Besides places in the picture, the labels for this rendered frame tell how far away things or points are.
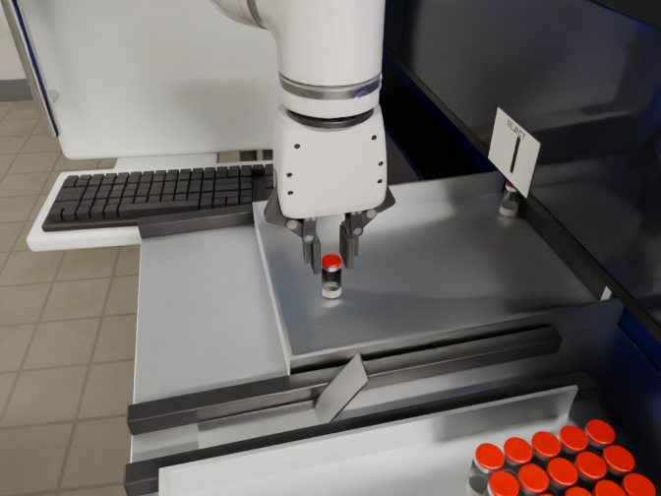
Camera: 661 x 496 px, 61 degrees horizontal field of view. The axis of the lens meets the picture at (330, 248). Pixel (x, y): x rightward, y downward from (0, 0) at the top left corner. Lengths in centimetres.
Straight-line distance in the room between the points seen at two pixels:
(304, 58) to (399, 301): 29
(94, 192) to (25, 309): 121
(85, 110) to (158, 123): 12
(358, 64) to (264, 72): 56
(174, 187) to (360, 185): 47
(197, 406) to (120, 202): 48
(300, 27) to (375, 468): 34
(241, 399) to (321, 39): 30
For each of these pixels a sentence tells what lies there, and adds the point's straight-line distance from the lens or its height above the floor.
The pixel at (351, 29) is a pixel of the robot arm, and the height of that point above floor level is 117.
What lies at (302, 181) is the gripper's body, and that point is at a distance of 49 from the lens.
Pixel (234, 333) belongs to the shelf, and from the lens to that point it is 58.
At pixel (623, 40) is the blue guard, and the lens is 48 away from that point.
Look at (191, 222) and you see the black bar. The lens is 71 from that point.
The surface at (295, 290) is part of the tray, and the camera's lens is 62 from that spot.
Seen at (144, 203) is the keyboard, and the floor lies 83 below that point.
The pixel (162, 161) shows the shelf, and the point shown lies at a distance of 106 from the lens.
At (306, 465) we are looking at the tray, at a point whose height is 89.
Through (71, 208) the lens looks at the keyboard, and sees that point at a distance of 92.
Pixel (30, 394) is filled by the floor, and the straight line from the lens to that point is 184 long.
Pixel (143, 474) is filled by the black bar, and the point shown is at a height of 90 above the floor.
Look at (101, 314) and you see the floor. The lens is 199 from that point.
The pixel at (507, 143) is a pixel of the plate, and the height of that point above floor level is 102.
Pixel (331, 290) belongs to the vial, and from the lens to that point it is 60.
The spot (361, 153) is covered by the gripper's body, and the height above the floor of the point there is 106.
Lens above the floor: 129
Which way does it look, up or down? 38 degrees down
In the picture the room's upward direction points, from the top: straight up
